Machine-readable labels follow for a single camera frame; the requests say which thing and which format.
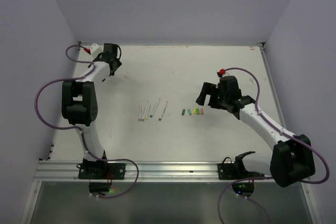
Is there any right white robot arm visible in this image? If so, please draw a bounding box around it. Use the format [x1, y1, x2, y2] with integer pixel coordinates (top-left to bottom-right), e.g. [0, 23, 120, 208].
[196, 76, 316, 187]

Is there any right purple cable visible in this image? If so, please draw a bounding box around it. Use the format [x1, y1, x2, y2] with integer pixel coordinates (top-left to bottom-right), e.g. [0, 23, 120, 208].
[217, 67, 330, 224]

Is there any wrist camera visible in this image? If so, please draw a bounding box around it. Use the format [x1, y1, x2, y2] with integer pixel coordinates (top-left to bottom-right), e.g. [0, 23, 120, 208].
[217, 69, 227, 79]
[83, 44, 103, 58]

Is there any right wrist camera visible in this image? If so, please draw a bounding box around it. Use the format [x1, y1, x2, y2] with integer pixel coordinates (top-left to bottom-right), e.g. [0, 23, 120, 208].
[217, 69, 227, 79]

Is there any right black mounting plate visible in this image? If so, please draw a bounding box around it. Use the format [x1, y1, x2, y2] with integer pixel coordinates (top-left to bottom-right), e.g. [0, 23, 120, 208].
[217, 163, 265, 180]

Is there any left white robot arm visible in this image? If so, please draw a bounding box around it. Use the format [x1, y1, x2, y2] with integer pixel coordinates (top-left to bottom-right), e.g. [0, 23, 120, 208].
[61, 43, 122, 179]

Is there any black mounting plate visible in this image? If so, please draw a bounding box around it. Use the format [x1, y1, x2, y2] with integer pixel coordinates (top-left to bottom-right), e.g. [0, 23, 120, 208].
[76, 161, 126, 180]
[217, 163, 265, 180]

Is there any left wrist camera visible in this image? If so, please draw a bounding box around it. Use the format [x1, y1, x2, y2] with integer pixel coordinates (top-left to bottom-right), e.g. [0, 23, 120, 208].
[83, 44, 103, 58]

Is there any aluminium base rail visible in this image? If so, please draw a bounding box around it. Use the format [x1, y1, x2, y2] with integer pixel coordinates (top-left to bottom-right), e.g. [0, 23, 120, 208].
[34, 159, 310, 183]

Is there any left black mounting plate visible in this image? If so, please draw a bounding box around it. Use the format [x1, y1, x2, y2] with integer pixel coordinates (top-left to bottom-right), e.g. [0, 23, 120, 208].
[76, 161, 126, 180]

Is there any purple cable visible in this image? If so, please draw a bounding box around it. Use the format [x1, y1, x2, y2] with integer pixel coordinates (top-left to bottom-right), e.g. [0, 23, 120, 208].
[34, 45, 139, 199]
[217, 67, 330, 224]

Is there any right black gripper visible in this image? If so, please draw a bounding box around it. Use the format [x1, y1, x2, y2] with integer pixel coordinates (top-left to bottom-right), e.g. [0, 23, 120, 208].
[196, 81, 229, 109]

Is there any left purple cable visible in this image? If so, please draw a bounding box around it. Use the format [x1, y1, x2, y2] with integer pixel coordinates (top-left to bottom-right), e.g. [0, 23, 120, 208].
[34, 45, 139, 199]

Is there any dark green marker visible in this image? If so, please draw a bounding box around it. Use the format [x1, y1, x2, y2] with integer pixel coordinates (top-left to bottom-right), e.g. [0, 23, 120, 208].
[150, 99, 161, 118]

